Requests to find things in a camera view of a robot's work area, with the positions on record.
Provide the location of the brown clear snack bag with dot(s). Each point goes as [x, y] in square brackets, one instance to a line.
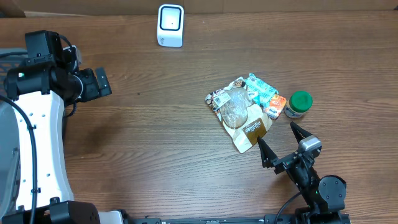
[242, 118]

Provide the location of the white barcode scanner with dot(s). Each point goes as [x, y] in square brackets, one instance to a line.
[170, 25]

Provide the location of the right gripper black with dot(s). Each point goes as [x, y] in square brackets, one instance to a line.
[270, 158]

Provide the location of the grey plastic mesh basket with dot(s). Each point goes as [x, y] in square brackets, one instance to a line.
[10, 155]

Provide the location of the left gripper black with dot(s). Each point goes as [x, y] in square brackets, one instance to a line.
[94, 89]

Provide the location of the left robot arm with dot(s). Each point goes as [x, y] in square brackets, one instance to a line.
[47, 80]

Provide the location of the orange snack packet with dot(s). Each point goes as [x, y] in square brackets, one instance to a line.
[275, 106]

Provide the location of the green lid jar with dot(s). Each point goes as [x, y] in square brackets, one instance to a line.
[298, 104]

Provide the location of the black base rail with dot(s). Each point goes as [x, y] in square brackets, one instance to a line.
[217, 221]

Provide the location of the teal tissue pack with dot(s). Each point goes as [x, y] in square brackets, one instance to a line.
[265, 91]

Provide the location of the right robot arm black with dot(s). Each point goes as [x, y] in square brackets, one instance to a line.
[319, 200]

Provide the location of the small green white packet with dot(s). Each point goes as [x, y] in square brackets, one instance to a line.
[255, 97]

